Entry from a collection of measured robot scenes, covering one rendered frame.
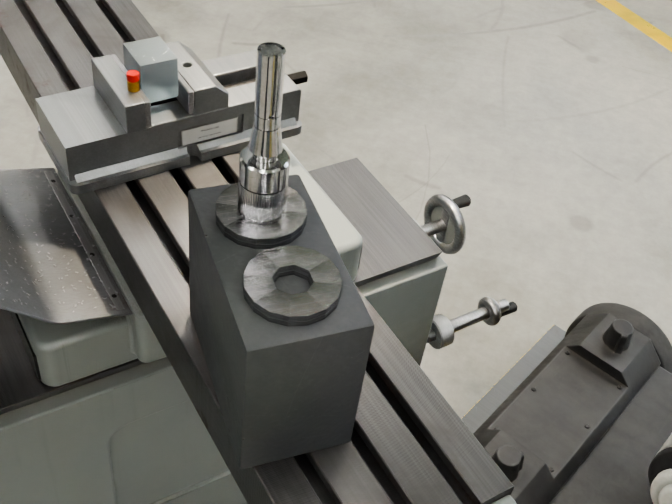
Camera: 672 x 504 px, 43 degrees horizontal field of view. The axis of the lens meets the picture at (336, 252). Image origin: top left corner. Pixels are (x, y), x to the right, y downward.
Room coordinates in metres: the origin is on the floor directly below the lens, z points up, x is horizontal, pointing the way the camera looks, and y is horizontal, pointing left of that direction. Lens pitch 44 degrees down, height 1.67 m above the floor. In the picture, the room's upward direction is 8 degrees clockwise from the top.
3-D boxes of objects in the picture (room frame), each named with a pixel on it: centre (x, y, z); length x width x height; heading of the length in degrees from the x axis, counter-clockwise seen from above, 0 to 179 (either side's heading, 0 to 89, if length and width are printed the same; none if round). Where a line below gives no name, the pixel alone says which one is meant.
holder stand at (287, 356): (0.58, 0.06, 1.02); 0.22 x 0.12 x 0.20; 26
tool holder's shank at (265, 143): (0.63, 0.08, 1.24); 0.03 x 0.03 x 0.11
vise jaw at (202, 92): (1.00, 0.24, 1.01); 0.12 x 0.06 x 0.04; 37
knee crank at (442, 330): (1.11, -0.27, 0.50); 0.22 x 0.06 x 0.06; 126
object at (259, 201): (0.63, 0.08, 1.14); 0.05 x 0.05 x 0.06
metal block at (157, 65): (0.97, 0.28, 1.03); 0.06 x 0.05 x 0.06; 37
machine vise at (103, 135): (0.99, 0.26, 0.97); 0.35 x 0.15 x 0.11; 127
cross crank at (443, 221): (1.20, -0.17, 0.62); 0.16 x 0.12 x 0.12; 126
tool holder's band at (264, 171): (0.63, 0.08, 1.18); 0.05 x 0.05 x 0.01
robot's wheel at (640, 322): (1.07, -0.54, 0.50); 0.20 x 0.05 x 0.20; 54
